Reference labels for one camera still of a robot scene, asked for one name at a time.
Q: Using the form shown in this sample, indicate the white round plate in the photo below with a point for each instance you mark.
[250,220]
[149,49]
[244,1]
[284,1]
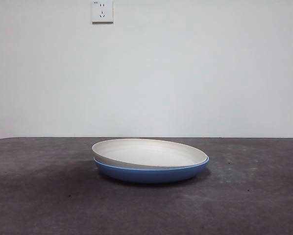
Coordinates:
[149,154]

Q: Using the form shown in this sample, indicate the blue round plate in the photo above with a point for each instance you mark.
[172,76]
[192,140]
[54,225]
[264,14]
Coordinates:
[149,175]

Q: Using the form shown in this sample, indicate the white wall power socket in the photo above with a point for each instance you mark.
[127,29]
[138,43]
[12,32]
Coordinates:
[102,12]

